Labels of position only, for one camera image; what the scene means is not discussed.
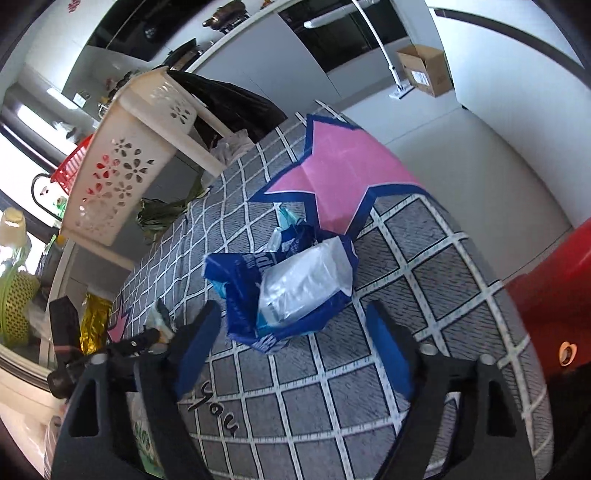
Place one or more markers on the black built-in oven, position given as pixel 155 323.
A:
pixel 341 32

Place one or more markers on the cream cut-out storage rack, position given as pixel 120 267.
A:
pixel 134 129

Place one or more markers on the red plastic basket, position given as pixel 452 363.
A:
pixel 74 168

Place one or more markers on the dark cooking pot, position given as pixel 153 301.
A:
pixel 226 14

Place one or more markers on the grey checked star tablecloth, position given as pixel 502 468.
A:
pixel 415 286

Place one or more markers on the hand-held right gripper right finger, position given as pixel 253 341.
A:
pixel 392 355

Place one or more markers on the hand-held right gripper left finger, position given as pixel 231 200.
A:
pixel 196 355

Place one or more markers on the black range hood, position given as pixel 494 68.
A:
pixel 134 37

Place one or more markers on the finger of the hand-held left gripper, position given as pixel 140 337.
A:
pixel 63 323
pixel 134 344

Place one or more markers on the gold foil bag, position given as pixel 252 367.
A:
pixel 96 323

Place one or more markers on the blue and white packaging bag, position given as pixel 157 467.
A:
pixel 295 286

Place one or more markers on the cardboard box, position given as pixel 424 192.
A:
pixel 425 69

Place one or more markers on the grey kitchen counter unit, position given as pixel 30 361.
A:
pixel 286 64

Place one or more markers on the red plastic stool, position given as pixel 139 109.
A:
pixel 554 286

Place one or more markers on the black kitchen faucet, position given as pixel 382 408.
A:
pixel 37 184

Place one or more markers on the white refrigerator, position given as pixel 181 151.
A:
pixel 508 50

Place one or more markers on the yellow plastic container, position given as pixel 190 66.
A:
pixel 11 226

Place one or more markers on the red paper-cut sticker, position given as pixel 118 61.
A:
pixel 73 5

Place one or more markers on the white mop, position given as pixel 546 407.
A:
pixel 383 46

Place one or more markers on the black plastic bag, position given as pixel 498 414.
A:
pixel 226 101

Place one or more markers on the green plastic colander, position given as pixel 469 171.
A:
pixel 18 309

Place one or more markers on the green leafy vegetables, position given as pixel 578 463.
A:
pixel 161 214

